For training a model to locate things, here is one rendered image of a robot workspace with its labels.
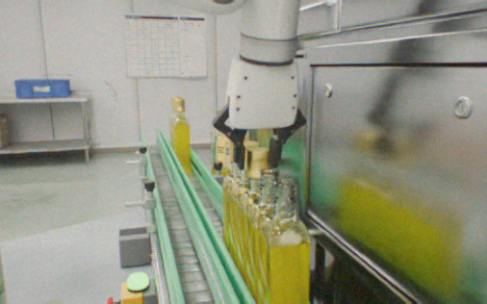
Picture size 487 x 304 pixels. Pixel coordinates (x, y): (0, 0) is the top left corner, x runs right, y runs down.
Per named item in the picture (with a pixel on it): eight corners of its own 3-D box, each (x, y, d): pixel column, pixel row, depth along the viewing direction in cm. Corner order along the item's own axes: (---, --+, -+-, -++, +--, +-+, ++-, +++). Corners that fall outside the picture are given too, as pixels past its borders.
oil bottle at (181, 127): (191, 172, 160) (189, 99, 154) (176, 173, 159) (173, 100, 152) (189, 168, 165) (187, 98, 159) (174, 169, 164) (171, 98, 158)
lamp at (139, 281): (149, 291, 86) (148, 278, 86) (127, 294, 85) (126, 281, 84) (148, 280, 91) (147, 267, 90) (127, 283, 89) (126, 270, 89)
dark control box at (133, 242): (150, 266, 113) (149, 237, 111) (119, 269, 111) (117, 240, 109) (149, 252, 121) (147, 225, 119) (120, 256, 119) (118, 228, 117)
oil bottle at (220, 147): (231, 186, 142) (231, 111, 136) (216, 188, 140) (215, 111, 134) (225, 182, 147) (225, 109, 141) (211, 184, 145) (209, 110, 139)
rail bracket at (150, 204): (158, 235, 102) (155, 183, 99) (127, 238, 100) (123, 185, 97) (157, 228, 106) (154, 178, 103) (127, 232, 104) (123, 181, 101)
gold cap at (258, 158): (272, 178, 63) (272, 150, 62) (250, 180, 62) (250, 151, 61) (265, 172, 66) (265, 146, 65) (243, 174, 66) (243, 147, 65)
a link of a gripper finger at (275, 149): (291, 120, 64) (285, 158, 67) (270, 121, 64) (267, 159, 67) (297, 129, 62) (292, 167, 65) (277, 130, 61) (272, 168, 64)
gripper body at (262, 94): (293, 42, 61) (283, 114, 66) (224, 41, 58) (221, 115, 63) (312, 56, 54) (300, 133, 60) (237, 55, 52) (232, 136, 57)
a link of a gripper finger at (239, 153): (242, 122, 62) (239, 161, 66) (221, 123, 62) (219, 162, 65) (247, 131, 60) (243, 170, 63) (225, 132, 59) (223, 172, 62)
